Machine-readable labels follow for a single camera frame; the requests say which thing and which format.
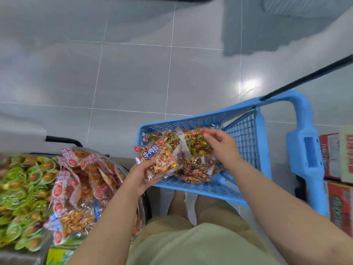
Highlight blue plastic shopping basket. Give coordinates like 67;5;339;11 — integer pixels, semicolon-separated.
136;90;330;218

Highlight clear packet of gold candies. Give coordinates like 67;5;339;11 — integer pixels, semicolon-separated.
144;130;182;150
179;129;215;158

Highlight cream carton with red print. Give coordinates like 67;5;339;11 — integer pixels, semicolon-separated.
338;125;353;185

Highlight person's right leg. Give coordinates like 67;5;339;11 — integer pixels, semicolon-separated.
194;194;223;214

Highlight person's right hand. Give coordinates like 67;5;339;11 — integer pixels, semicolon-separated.
203;129;244;169

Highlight person's left hand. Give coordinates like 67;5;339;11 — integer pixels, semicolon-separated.
121;162;164;197

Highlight black bar handle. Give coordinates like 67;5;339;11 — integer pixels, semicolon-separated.
45;136;83;148

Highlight pile of red-label orange packets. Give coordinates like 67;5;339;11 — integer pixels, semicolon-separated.
44;148;144;246

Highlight person's khaki shorts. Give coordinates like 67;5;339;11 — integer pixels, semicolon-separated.
129;201;272;257

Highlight clear packet of red snacks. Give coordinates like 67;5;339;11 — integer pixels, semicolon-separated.
175;169;212;185
183;156;223;175

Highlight black pull handle rod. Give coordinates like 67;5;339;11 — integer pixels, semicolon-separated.
259;54;353;102

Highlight person's right forearm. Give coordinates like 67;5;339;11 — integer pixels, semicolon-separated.
228;157;353;265

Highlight person's left leg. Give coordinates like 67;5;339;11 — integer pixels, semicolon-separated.
167;190;191;222

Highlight pile of green snack packets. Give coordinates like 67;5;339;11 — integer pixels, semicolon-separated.
0;155;60;252

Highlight person's left forearm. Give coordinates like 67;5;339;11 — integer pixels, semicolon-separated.
66;185;147;265

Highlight yellow-green packet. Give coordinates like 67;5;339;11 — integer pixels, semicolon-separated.
45;247;75;265

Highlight red carton with green print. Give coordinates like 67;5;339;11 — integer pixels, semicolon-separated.
324;180;353;238

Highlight red and white carton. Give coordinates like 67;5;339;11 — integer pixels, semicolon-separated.
319;132;341;180

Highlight person's pale green shirt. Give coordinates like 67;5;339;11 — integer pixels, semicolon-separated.
126;222;279;265

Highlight orange cartoon print snack packet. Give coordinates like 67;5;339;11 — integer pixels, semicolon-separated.
134;141;182;182

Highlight grey ribbed mat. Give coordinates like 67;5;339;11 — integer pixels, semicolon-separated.
262;0;353;19

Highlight person's leg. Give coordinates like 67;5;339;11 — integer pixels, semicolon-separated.
194;194;223;214
167;190;191;222

